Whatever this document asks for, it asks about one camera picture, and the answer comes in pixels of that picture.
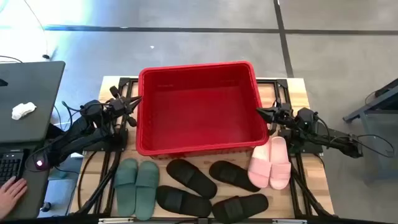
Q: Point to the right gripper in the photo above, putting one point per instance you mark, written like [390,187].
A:
[282,115]

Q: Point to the black table edge rail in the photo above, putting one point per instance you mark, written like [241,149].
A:
[155,220]

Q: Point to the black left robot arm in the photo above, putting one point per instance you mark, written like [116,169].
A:
[77,130]

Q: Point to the green slide sandal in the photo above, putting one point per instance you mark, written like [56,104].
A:
[146,189]
[126,186]

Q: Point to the pink slide sandal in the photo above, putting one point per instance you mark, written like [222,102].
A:
[258,169]
[280,165]

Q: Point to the black aluminium frame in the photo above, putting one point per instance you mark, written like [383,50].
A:
[281,83]
[123,82]

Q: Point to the black side desk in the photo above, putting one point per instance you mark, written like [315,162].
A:
[34,193]

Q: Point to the person's hand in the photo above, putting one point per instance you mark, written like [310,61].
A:
[11,194]

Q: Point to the black slide sandal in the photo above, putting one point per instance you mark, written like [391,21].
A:
[233,175]
[183,202]
[191,179]
[239,207]

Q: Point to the grey metal table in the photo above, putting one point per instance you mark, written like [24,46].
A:
[373,105]

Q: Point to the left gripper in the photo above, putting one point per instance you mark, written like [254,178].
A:
[121,105]

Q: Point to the red plastic bin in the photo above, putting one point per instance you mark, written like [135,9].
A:
[202,118]

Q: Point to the black round knob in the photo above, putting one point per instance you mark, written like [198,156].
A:
[46,207]

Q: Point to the white crumpled tissue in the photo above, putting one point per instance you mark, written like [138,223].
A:
[23,110]

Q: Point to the black keyboard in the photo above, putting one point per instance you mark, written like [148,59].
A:
[9,166]

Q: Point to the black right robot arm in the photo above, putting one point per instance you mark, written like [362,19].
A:
[335,140]

